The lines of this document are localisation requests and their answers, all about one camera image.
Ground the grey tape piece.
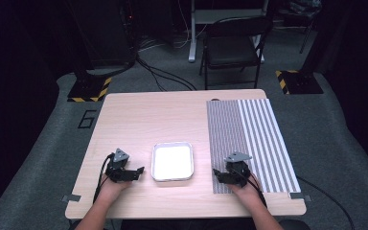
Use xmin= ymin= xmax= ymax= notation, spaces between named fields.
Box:
xmin=288 ymin=192 xmax=313 ymax=202
xmin=60 ymin=194 xmax=82 ymax=203

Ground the white desk frame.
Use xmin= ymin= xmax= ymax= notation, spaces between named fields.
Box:
xmin=187 ymin=0 xmax=270 ymax=63

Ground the white square tray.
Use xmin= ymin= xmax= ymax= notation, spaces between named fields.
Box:
xmin=150 ymin=141 xmax=196 ymax=183

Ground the black floor cable bundle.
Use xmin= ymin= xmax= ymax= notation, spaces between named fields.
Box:
xmin=135 ymin=56 xmax=197 ymax=92

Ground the black stand base striped tape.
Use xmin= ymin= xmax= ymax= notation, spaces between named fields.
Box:
xmin=274 ymin=69 xmax=325 ymax=96
xmin=66 ymin=74 xmax=113 ymax=104

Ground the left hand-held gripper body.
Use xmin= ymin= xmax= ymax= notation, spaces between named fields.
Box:
xmin=104 ymin=148 xmax=142 ymax=184

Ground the person's right hand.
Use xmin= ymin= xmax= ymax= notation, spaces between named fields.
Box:
xmin=228 ymin=173 xmax=264 ymax=203

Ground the black folding chair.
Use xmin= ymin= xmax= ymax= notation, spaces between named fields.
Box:
xmin=198 ymin=15 xmax=274 ymax=91

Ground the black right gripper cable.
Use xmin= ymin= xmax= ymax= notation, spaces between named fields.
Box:
xmin=248 ymin=172 xmax=268 ymax=209

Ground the black equipment rack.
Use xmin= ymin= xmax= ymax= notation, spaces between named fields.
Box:
xmin=87 ymin=0 xmax=138 ymax=69

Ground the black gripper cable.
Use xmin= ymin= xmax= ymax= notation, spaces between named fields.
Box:
xmin=92 ymin=152 xmax=115 ymax=204
xmin=248 ymin=172 xmax=268 ymax=209

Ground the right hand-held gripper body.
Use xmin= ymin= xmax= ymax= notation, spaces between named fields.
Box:
xmin=223 ymin=150 xmax=253 ymax=189

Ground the grey striped placemat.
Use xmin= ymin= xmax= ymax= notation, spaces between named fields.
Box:
xmin=206 ymin=98 xmax=302 ymax=195

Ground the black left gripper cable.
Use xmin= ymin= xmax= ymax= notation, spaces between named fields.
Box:
xmin=92 ymin=152 xmax=115 ymax=204

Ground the person's left hand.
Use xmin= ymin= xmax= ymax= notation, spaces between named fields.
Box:
xmin=100 ymin=176 xmax=132 ymax=201

